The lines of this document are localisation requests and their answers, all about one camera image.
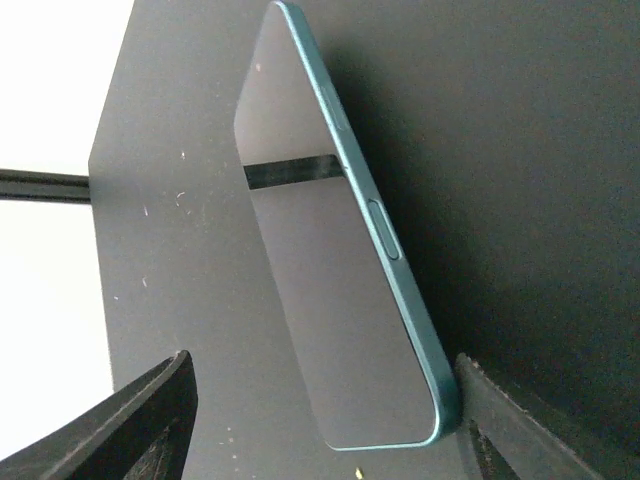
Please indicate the left black frame post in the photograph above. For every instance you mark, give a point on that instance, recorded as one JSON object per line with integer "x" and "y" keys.
{"x": 48, "y": 187}

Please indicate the teal phone without case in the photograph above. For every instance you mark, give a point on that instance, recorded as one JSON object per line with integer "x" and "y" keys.
{"x": 375, "y": 371}

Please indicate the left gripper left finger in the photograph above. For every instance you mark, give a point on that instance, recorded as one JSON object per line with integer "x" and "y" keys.
{"x": 142, "y": 431}

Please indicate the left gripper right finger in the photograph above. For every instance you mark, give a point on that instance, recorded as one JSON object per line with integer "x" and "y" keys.
{"x": 507, "y": 432}

